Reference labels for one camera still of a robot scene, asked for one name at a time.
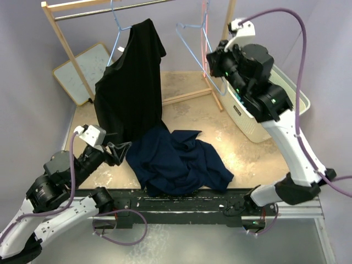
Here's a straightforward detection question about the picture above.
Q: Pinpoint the aluminium frame rail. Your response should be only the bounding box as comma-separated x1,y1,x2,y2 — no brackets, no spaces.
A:
19,192,339,264

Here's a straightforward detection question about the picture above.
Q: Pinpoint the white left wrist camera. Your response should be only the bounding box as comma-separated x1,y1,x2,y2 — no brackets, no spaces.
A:
74,124,106,152

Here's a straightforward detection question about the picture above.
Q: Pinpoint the teal t shirt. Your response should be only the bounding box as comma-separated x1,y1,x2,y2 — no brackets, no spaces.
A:
235,89,244,105

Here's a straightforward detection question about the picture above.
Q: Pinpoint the black hanging garment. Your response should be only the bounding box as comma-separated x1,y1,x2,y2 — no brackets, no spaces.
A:
93,19,166,143

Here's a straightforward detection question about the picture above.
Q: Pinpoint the cream perforated laundry basket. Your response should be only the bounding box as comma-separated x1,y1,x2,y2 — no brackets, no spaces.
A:
220,65,296,144

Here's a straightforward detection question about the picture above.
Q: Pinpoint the wooden clothes rack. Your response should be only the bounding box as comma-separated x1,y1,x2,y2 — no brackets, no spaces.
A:
41,0,237,112

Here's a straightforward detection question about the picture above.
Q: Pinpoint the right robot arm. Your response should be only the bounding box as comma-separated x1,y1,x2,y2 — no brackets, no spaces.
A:
206,40,337,215

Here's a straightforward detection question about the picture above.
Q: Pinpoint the pink wire hanger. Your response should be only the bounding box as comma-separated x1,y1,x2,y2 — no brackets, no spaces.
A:
201,1,209,78

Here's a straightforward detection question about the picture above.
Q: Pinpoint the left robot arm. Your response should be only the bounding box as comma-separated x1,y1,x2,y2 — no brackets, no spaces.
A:
1,142,131,263

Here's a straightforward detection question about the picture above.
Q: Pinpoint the small whiteboard yellow frame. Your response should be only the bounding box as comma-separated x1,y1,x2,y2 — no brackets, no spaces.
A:
52,42,112,107

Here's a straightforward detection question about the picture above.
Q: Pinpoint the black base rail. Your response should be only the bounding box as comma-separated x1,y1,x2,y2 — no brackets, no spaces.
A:
54,188,306,229

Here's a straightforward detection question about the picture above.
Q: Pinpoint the light blue hanger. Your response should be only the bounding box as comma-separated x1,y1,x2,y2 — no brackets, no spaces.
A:
107,0,131,66
175,21,228,97

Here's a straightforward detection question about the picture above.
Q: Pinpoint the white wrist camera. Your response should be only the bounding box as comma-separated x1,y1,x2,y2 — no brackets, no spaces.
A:
74,124,106,152
224,18,256,52

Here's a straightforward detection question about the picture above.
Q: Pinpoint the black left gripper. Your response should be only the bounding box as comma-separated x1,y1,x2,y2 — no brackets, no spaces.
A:
70,132,131,188

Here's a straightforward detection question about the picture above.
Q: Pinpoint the navy blue t shirt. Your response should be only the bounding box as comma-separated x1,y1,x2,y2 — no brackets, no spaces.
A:
125,127,234,196

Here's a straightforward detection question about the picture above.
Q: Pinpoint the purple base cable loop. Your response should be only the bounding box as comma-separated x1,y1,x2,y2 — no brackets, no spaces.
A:
92,207,148,245

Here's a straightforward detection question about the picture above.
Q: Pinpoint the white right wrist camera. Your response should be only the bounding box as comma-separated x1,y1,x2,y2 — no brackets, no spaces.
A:
224,18,256,52

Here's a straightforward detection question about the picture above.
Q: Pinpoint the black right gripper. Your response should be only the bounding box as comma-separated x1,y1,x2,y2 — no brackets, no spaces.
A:
207,38,250,98

